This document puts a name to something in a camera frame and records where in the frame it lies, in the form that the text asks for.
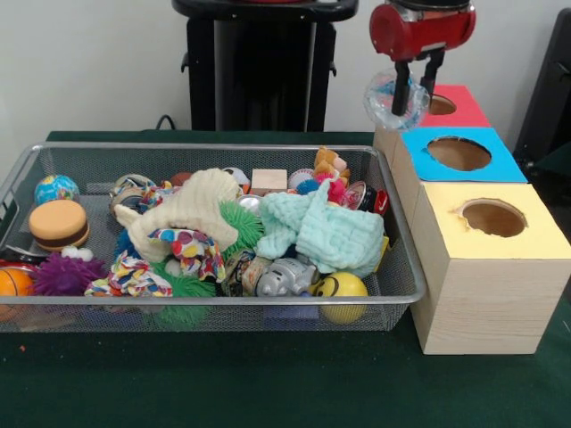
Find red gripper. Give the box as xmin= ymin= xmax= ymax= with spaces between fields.
xmin=368 ymin=3 xmax=477 ymax=116

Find clear plastic packet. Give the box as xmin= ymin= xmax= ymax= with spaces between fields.
xmin=363 ymin=67 xmax=432 ymax=131

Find wooden box with three holes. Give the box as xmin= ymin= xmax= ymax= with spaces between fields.
xmin=373 ymin=83 xmax=571 ymax=357

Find shallow mesh bin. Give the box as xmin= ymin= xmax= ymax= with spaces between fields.
xmin=0 ymin=142 xmax=428 ymax=333

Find black stand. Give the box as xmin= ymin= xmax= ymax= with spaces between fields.
xmin=512 ymin=6 xmax=571 ymax=161

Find dark green table cloth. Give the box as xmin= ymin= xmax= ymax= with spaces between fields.
xmin=533 ymin=142 xmax=571 ymax=173
xmin=0 ymin=129 xmax=571 ymax=428

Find mint muslin cloth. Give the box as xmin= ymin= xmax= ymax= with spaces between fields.
xmin=257 ymin=177 xmax=387 ymax=274

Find smooth yellow ball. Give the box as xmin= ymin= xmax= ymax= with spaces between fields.
xmin=314 ymin=271 xmax=369 ymax=325

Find colourful patterned cloth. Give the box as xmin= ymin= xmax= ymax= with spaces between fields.
xmin=84 ymin=180 xmax=227 ymax=299

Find blue globe ball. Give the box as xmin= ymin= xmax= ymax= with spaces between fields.
xmin=34 ymin=174 xmax=80 ymax=206

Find foam burger toy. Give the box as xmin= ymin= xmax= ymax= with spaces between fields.
xmin=28 ymin=199 xmax=90 ymax=253

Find purple spiky rubber ball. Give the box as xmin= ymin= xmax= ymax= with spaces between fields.
xmin=30 ymin=247 xmax=108 ymax=298

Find small orange basketball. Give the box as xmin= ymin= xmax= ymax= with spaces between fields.
xmin=0 ymin=267 xmax=36 ymax=322

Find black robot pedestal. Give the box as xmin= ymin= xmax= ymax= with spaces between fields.
xmin=171 ymin=0 xmax=360 ymax=133

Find black cable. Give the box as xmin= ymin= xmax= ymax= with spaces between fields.
xmin=155 ymin=114 xmax=193 ymax=131

